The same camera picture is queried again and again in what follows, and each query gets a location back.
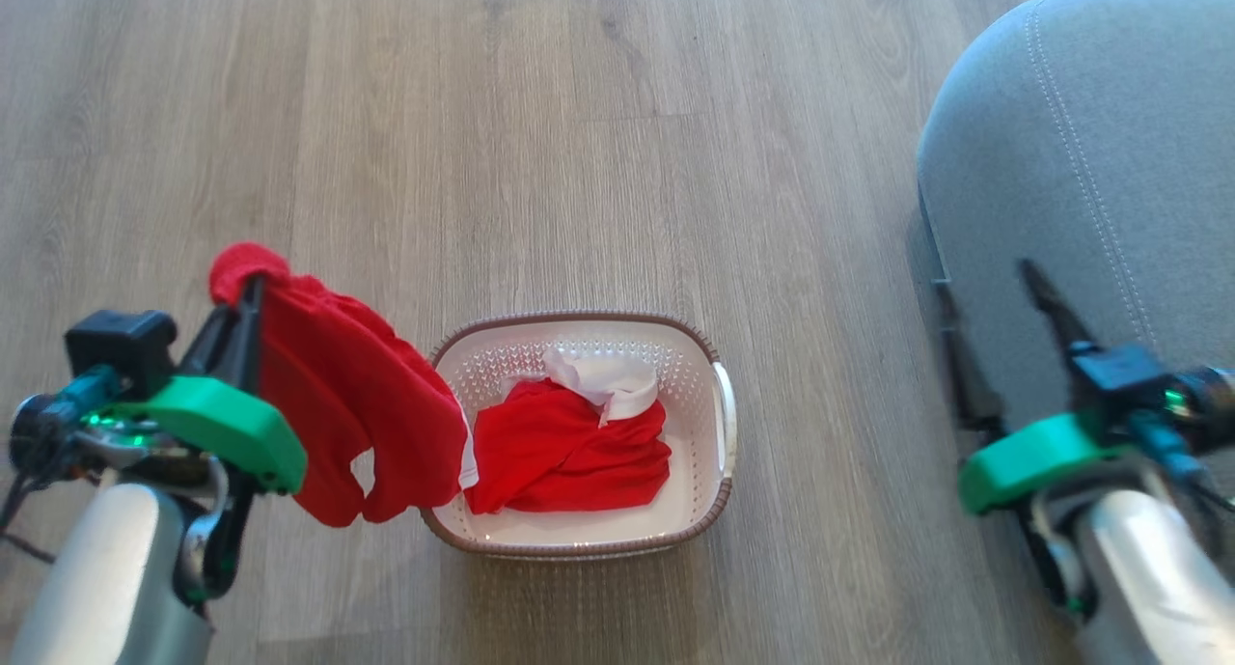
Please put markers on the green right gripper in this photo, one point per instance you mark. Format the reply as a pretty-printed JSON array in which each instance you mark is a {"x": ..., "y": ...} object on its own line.
[{"x": 1032, "y": 453}]

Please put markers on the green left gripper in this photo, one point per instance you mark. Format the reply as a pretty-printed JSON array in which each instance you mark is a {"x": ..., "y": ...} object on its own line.
[{"x": 227, "y": 424}]

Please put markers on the red shorts with white trim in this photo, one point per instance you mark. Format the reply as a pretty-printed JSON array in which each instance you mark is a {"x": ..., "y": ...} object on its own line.
[{"x": 357, "y": 395}]

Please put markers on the red shirt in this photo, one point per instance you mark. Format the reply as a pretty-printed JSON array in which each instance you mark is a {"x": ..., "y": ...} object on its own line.
[{"x": 569, "y": 457}]

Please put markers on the white cloth garment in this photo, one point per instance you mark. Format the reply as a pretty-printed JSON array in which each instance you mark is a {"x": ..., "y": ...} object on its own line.
[{"x": 617, "y": 380}]

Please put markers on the cream laundry basket brown rim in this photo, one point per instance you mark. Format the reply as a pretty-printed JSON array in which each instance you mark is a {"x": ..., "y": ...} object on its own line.
[{"x": 690, "y": 491}]

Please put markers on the grey fabric sofa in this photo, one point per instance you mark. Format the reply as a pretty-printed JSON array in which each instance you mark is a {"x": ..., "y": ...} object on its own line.
[{"x": 1081, "y": 144}]

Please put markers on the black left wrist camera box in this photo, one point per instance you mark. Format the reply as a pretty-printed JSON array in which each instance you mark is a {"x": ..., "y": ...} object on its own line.
[{"x": 121, "y": 346}]

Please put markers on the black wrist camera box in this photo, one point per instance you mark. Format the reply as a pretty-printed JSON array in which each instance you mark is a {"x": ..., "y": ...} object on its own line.
[
  {"x": 121, "y": 346},
  {"x": 1119, "y": 371}
]

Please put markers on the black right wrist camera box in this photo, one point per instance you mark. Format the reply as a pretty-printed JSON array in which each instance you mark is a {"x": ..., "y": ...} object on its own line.
[{"x": 1119, "y": 371}]

